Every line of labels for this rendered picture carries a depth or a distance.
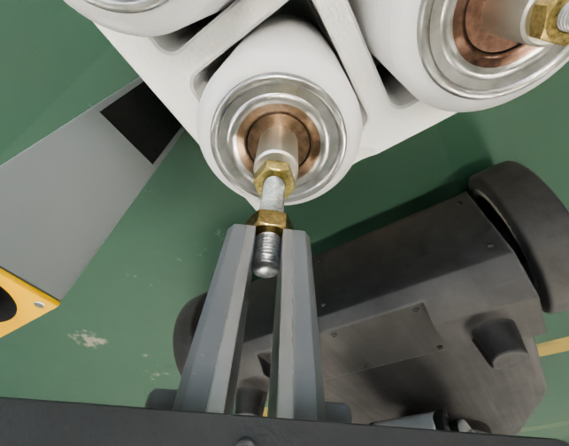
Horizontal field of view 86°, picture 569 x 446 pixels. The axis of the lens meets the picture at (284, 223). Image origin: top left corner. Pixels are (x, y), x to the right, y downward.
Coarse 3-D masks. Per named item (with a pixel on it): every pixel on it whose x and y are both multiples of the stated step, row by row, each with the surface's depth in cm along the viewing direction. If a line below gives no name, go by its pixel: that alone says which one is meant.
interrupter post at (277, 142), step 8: (272, 128) 16; (280, 128) 16; (264, 136) 16; (272, 136) 15; (280, 136) 15; (288, 136) 16; (264, 144) 15; (272, 144) 15; (280, 144) 15; (288, 144) 15; (296, 144) 16; (264, 152) 14; (272, 152) 14; (280, 152) 14; (288, 152) 14; (296, 152) 15; (256, 160) 15; (264, 160) 14; (280, 160) 14; (288, 160) 14; (296, 160) 15; (256, 168) 15; (296, 168) 15; (296, 176) 15
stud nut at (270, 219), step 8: (256, 216) 11; (264, 216) 11; (272, 216) 11; (280, 216) 11; (248, 224) 11; (256, 224) 10; (264, 224) 10; (272, 224) 10; (280, 224) 10; (288, 224) 11; (256, 232) 10; (280, 232) 10
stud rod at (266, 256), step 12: (276, 180) 13; (264, 192) 13; (276, 192) 12; (264, 204) 12; (276, 204) 12; (264, 240) 10; (276, 240) 10; (264, 252) 10; (276, 252) 10; (252, 264) 10; (264, 264) 10; (276, 264) 10; (264, 276) 10
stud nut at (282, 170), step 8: (272, 160) 14; (264, 168) 13; (272, 168) 13; (280, 168) 13; (288, 168) 14; (256, 176) 14; (264, 176) 13; (280, 176) 13; (288, 176) 13; (256, 184) 14; (288, 184) 14; (288, 192) 14
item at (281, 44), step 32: (256, 32) 21; (288, 32) 18; (320, 32) 26; (224, 64) 15; (256, 64) 15; (288, 64) 15; (320, 64) 15; (352, 96) 16; (352, 128) 17; (352, 160) 18; (320, 192) 19
